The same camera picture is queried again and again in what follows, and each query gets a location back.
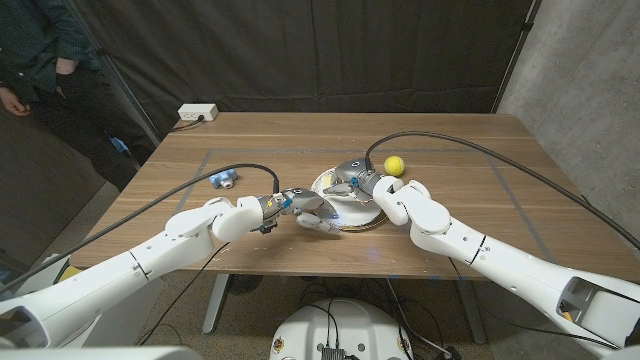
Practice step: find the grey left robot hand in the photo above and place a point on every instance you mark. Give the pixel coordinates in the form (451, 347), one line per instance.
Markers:
(307, 200)

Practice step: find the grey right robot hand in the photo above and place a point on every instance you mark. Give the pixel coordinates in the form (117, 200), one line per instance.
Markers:
(355, 172)

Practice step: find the white gold-rimmed paper plate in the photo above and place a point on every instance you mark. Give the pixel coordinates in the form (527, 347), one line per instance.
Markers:
(352, 212)

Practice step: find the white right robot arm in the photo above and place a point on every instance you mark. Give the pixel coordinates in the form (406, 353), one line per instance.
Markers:
(500, 265)

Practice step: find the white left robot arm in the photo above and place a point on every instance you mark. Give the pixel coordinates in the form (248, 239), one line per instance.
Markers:
(100, 285)

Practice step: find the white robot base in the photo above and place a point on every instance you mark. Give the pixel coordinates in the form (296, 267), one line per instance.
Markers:
(350, 330)

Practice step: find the yellow tennis ball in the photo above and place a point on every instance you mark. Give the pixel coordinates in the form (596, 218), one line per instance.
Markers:
(394, 166)

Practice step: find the black round floor fan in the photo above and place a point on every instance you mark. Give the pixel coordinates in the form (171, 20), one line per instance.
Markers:
(244, 283)

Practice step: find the black backdrop curtain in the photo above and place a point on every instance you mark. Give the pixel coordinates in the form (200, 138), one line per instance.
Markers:
(325, 50)

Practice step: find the light grey table leg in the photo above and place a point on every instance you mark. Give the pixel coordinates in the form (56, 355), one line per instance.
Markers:
(472, 320)
(216, 302)

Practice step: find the white power strip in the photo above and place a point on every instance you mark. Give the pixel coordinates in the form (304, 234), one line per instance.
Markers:
(197, 111)

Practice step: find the blue tape piece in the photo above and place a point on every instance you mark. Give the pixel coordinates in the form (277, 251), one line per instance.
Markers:
(120, 145)

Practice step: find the black backdrop stand pole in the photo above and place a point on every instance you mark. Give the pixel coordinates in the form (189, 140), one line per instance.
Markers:
(517, 50)
(135, 102)

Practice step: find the black floor adapter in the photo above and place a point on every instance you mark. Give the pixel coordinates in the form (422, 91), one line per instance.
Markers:
(453, 353)

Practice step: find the yellow black floor item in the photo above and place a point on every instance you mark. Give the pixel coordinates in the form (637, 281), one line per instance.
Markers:
(71, 272)

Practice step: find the person in dark green shirt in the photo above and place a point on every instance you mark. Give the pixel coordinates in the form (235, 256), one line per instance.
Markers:
(30, 45)

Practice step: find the small blue toy camera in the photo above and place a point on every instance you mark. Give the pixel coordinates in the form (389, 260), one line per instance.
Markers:
(223, 179)

